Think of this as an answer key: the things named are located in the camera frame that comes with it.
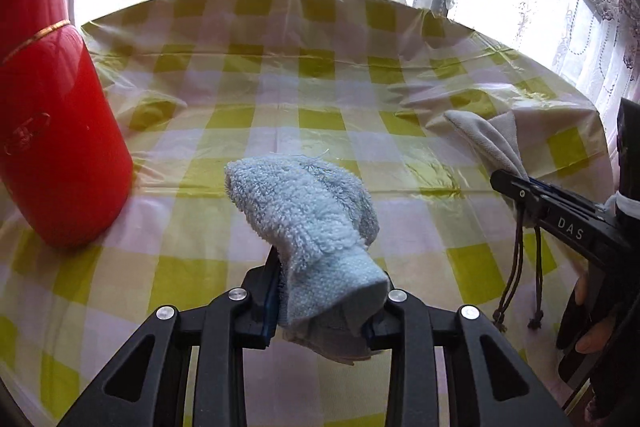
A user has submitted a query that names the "green white checked tablecloth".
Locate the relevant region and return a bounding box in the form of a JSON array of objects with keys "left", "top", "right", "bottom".
[{"left": 0, "top": 0, "right": 616, "bottom": 427}]

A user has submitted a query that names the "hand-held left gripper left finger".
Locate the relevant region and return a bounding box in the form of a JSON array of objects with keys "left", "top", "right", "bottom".
[{"left": 57, "top": 247, "right": 282, "bottom": 427}]

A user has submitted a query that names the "light blue terry cloth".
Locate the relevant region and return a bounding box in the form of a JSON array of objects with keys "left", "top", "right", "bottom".
[{"left": 224, "top": 152, "right": 393, "bottom": 365}]

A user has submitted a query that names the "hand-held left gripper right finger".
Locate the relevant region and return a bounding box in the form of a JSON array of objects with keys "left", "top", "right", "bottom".
[{"left": 366, "top": 288, "right": 571, "bottom": 427}]

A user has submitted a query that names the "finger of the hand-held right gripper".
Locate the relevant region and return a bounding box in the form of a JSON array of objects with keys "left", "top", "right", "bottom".
[
  {"left": 527, "top": 178, "right": 564, "bottom": 200},
  {"left": 490, "top": 169, "right": 557, "bottom": 221}
]

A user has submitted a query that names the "person's right hand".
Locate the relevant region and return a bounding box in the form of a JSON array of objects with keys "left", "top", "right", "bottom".
[{"left": 574, "top": 274, "right": 621, "bottom": 354}]

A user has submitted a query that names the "red cylindrical container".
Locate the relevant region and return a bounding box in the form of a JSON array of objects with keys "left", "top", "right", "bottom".
[{"left": 0, "top": 0, "right": 135, "bottom": 250}]

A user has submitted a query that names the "grey drawstring pouch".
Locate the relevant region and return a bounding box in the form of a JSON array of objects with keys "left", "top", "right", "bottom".
[{"left": 442, "top": 108, "right": 548, "bottom": 333}]

